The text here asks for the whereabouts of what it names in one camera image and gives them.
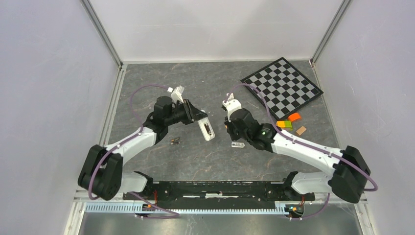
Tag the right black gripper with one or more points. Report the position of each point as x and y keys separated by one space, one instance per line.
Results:
x=229 y=125

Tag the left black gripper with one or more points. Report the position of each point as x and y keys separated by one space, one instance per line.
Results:
x=192 y=115

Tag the white battery cover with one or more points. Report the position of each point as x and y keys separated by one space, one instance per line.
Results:
x=237 y=145

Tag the white remote control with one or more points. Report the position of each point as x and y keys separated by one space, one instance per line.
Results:
x=206 y=129

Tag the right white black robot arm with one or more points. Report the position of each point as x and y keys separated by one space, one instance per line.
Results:
x=344 y=173

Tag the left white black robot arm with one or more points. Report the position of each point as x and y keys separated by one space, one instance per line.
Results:
x=102 y=172

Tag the small white remote with buttons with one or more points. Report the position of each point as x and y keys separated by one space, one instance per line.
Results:
x=229 y=97

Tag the green orange block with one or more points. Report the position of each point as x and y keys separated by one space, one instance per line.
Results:
x=284 y=124

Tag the orange curved block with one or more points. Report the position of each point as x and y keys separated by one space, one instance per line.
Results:
x=294 y=117

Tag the black white checkerboard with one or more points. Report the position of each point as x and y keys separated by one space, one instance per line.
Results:
x=284 y=88

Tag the tan wooden block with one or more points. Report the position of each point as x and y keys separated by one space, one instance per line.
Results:
x=301 y=130

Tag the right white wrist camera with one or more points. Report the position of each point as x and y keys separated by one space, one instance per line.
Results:
x=230 y=107

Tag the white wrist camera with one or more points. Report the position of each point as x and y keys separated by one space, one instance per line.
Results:
x=230 y=107
x=176 y=94

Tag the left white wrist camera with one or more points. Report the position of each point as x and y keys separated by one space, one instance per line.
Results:
x=176 y=94

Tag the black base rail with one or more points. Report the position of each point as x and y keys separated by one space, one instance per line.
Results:
x=221 y=194

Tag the white slotted cable duct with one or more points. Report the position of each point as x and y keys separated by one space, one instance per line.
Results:
x=138 y=207

